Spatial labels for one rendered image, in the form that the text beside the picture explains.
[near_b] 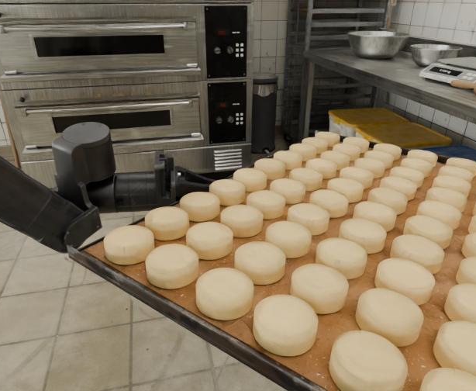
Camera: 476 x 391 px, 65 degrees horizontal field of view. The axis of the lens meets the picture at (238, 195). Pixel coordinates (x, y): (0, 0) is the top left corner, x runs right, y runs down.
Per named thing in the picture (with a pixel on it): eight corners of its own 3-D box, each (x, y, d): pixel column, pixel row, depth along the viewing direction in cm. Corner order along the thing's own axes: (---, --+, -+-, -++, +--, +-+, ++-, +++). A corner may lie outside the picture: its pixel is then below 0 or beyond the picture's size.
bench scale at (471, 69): (418, 77, 184) (422, 59, 179) (467, 74, 193) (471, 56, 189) (471, 91, 159) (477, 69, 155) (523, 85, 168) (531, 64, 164)
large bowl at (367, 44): (334, 54, 260) (336, 31, 253) (384, 52, 268) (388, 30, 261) (363, 62, 227) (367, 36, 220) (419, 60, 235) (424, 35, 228)
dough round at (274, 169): (250, 170, 62) (250, 158, 62) (277, 168, 64) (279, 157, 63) (260, 181, 58) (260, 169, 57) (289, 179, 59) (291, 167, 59)
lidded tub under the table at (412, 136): (346, 163, 256) (352, 126, 244) (407, 157, 265) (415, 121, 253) (377, 187, 223) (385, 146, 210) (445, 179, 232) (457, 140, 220)
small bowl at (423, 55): (396, 63, 224) (400, 44, 219) (435, 61, 230) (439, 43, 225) (426, 70, 201) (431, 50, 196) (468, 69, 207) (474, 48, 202)
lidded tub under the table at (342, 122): (322, 143, 291) (325, 109, 279) (377, 138, 299) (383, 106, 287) (344, 161, 258) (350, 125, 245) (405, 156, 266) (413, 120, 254)
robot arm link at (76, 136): (23, 226, 49) (69, 253, 46) (-8, 150, 42) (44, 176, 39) (93, 182, 58) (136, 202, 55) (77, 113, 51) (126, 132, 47)
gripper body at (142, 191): (172, 210, 60) (124, 213, 58) (168, 149, 55) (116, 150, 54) (172, 231, 54) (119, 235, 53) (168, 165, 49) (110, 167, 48)
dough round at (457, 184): (435, 184, 60) (438, 172, 59) (470, 192, 57) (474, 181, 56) (427, 193, 56) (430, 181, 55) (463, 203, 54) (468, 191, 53)
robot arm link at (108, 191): (81, 198, 56) (75, 223, 52) (72, 159, 52) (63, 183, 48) (129, 195, 58) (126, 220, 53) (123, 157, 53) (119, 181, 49)
